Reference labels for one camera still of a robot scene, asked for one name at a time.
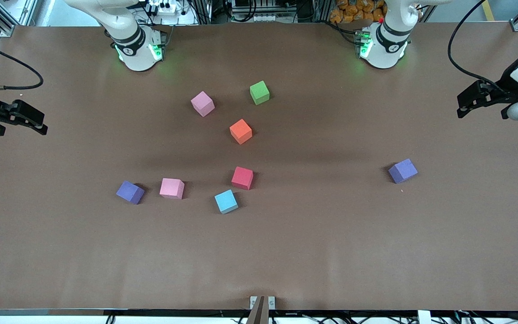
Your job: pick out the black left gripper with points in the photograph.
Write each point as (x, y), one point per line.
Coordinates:
(505, 88)

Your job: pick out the purple foam cube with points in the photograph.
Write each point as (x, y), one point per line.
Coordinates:
(129, 191)
(402, 170)

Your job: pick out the pink foam cube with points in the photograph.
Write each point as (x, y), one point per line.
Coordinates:
(202, 103)
(171, 187)

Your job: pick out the orange foam cube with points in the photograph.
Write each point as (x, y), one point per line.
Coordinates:
(240, 131)

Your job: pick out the red foam cube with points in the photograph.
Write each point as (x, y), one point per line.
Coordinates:
(242, 177)

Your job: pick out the green foam cube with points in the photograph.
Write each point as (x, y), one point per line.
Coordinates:
(259, 92)

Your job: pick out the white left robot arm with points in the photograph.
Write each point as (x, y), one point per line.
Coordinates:
(387, 45)

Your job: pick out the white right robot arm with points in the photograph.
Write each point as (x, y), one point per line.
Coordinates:
(135, 49)

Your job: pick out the bag of orange snacks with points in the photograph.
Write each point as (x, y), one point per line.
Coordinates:
(353, 11)

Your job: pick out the cyan foam cube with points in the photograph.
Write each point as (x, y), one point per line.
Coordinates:
(225, 201)

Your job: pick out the white table edge block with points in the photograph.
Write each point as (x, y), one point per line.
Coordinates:
(424, 317)

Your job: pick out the brown mounting pole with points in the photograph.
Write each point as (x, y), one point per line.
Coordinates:
(256, 312)

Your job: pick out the metal table edge bracket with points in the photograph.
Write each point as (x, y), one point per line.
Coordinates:
(253, 301)

